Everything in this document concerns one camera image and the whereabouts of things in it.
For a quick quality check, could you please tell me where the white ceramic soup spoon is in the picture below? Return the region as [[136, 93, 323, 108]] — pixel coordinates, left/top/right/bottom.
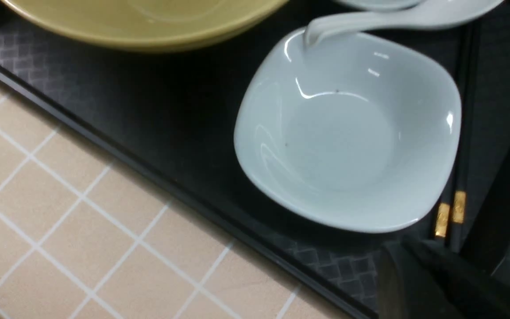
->
[[303, 0, 502, 47]]

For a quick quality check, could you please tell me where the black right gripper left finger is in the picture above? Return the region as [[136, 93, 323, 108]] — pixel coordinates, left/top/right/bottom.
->
[[377, 243, 464, 319]]

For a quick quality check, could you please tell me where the black chopstick gold band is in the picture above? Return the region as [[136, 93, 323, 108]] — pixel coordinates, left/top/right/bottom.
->
[[434, 23, 474, 248], [448, 20, 481, 253]]

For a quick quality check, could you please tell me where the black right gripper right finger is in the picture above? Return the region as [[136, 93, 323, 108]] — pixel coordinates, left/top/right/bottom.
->
[[403, 239, 510, 319]]

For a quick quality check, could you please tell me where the black plastic serving tray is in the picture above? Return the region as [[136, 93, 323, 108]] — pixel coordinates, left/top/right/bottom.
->
[[0, 0, 510, 319]]

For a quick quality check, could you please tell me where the white square dish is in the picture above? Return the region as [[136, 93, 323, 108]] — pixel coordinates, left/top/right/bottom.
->
[[334, 0, 423, 12], [233, 28, 462, 233]]

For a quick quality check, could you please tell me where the beige checked table mat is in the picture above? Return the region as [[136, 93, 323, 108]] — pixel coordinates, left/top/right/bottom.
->
[[0, 83, 347, 319]]

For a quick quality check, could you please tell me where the yellow noodle bowl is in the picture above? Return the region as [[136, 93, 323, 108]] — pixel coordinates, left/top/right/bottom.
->
[[4, 0, 286, 53]]

